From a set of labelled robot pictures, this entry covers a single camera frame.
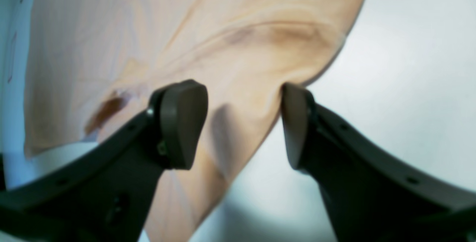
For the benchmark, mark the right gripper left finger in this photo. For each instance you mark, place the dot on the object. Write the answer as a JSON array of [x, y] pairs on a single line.
[[106, 195]]

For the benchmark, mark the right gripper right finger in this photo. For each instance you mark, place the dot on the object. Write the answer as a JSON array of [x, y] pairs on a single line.
[[370, 195]]

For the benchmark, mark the peach pink T-shirt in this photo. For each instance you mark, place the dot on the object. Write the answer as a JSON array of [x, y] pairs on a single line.
[[93, 65]]

